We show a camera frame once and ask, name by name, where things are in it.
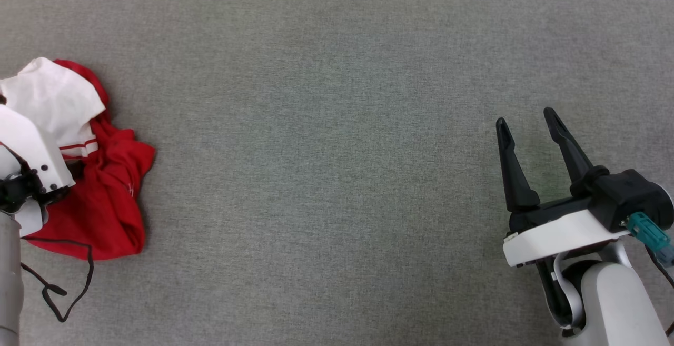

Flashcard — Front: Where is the black right camera cable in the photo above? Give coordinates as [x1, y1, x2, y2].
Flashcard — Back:
[645, 246, 674, 336]

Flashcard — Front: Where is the teal right camera connector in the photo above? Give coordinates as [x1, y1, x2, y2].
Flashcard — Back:
[627, 212, 674, 268]

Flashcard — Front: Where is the black left camera cable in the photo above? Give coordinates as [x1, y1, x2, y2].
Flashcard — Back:
[21, 235, 95, 323]

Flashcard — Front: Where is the red garment with white sleeves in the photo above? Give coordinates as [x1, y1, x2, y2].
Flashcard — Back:
[0, 57, 156, 261]

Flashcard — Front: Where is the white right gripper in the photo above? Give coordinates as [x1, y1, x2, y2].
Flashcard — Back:
[495, 106, 631, 268]

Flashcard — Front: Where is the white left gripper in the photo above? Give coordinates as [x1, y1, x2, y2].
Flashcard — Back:
[0, 104, 76, 194]

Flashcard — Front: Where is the black camera cable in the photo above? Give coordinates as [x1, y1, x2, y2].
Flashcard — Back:
[21, 235, 95, 323]
[645, 246, 674, 336]

